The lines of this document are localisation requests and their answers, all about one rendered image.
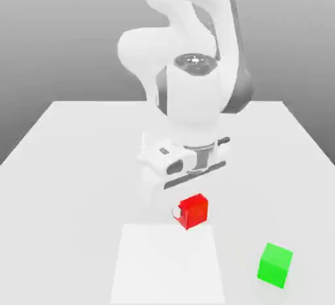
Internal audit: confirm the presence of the small green cube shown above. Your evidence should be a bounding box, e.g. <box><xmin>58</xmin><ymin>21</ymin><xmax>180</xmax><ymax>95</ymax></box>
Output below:
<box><xmin>256</xmin><ymin>242</ymin><xmax>294</xmax><ymax>289</ymax></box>

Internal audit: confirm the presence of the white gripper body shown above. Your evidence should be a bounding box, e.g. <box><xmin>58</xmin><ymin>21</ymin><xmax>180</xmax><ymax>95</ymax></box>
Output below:
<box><xmin>160</xmin><ymin>159</ymin><xmax>229</xmax><ymax>199</ymax></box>

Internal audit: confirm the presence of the small red cube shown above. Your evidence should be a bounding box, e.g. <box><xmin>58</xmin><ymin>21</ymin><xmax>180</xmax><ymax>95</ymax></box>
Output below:
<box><xmin>172</xmin><ymin>192</ymin><xmax>209</xmax><ymax>231</ymax></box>

